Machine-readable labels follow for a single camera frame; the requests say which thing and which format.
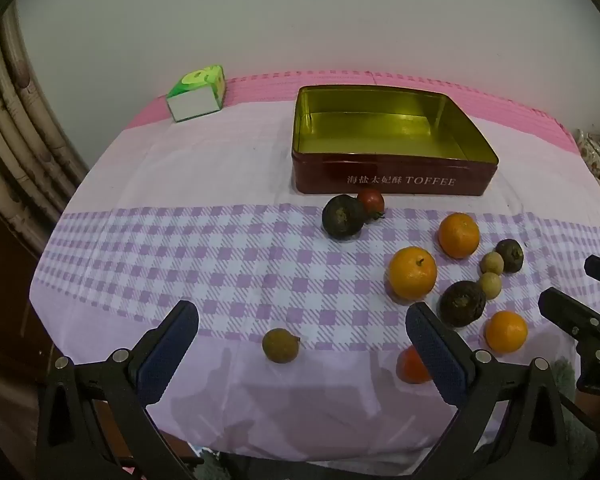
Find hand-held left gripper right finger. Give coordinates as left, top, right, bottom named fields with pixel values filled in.
left=405, top=302, right=573, bottom=480

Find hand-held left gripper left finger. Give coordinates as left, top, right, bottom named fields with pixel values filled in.
left=35, top=300, right=206, bottom=480

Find small orange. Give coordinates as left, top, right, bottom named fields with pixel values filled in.
left=484, top=310, right=529, bottom=353

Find large orange with stem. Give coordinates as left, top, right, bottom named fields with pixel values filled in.
left=389, top=246, right=439, bottom=303

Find small dark wrinkled fruit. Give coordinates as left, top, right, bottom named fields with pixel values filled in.
left=495, top=238, right=524, bottom=273

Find brown longan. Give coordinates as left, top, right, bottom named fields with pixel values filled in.
left=480, top=251, right=505, bottom=276
left=478, top=272, right=503, bottom=299
left=261, top=327, right=301, bottom=363

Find large dark wrinkled fruit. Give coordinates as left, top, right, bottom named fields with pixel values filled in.
left=321, top=194, right=367, bottom=240

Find red tomato with calyx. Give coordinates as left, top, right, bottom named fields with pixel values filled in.
left=356, top=188, right=386, bottom=221

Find dark red tin box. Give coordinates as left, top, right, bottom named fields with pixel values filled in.
left=290, top=85, right=500, bottom=197

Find grey fuzzy cloth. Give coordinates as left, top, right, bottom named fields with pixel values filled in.
left=550, top=355, right=600, bottom=480

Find floral patterned bag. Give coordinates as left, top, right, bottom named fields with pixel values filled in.
left=574, top=129, right=600, bottom=177

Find pink and purple checked tablecloth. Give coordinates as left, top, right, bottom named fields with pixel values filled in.
left=28, top=102, right=600, bottom=466

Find green and white tissue pack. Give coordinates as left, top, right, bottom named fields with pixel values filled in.
left=166, top=64, right=227, bottom=123

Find beige patterned curtain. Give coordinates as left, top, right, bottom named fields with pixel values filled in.
left=0, top=5, right=91, bottom=241

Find pink foam mat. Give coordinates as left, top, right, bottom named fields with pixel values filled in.
left=130, top=70, right=581, bottom=156

